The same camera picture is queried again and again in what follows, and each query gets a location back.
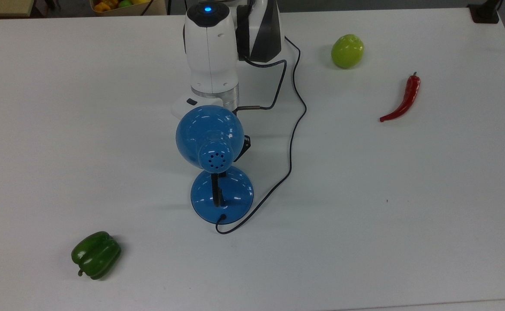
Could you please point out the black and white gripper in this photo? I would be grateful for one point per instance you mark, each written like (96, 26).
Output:
(182, 108)

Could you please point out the blue desk lamp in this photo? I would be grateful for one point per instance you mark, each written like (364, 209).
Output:
(209, 125)

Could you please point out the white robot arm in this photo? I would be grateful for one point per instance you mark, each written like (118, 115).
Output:
(209, 47)

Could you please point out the green apple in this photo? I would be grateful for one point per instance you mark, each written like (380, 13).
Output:
(347, 52)

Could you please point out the red chili pepper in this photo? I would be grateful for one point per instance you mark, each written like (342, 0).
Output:
(410, 95)

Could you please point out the cardboard box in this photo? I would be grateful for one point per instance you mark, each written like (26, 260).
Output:
(127, 11)

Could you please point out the green bell pepper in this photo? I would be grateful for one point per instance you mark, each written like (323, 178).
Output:
(96, 255)

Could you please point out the small green fruit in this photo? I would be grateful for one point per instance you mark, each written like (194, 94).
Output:
(125, 3)

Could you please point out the orange bell pepper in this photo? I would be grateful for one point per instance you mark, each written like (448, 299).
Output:
(103, 6)

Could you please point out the black table clamp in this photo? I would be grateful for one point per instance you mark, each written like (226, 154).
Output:
(484, 12)

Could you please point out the light wooden board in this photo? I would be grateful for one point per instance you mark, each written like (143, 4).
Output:
(1, 6)

